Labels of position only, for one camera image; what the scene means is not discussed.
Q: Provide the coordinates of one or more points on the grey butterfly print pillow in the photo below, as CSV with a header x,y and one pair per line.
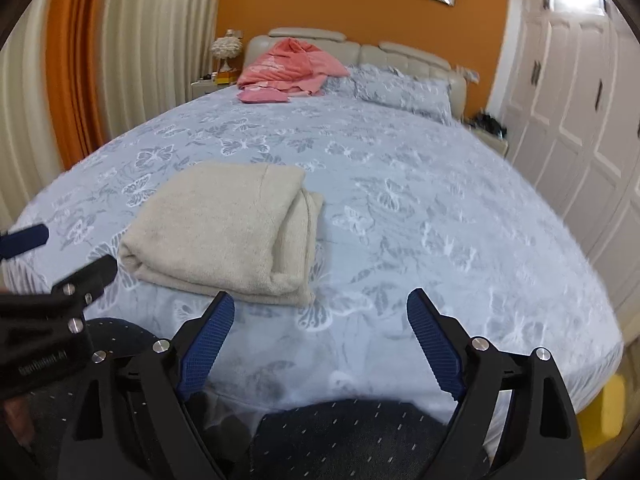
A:
x,y
400,90

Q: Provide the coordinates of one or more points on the pink crumpled garment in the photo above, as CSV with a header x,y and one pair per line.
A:
x,y
290,67

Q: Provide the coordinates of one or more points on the dark dotted pants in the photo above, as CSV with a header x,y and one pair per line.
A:
x,y
350,440

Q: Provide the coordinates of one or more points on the yellow plastic stool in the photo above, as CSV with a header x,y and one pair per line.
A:
x,y
602,415

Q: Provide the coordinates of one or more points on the small yellow box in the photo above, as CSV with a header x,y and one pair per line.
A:
x,y
225,77

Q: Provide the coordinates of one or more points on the orange curtain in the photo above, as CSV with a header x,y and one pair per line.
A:
x,y
77,60

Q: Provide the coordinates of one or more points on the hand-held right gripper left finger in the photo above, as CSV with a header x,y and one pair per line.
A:
x,y
210,345

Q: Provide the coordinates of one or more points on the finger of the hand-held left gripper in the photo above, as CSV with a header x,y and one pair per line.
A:
x,y
90,275
25,241

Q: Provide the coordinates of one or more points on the cream pleated curtain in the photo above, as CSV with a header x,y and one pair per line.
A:
x,y
150,45

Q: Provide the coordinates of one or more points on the pink folded cloth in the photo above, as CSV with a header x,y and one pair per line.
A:
x,y
262,96

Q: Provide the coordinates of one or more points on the grey butterfly print bedspread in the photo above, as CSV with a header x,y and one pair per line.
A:
x,y
425,220

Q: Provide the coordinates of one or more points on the white nightstand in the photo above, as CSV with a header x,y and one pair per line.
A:
x,y
492,144
210,91

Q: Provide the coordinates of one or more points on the person's left forearm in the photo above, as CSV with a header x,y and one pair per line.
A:
x,y
17,422

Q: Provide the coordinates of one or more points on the beige towel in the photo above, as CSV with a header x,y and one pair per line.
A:
x,y
220,230

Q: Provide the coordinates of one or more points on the dark tangled items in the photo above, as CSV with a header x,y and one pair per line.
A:
x,y
490,124

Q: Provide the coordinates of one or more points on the white panelled wardrobe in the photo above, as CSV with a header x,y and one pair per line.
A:
x,y
575,125

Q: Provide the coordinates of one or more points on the cream decorative table lamp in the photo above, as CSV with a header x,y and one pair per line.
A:
x,y
226,50

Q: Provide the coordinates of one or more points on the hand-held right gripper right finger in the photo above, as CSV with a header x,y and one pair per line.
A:
x,y
435,345

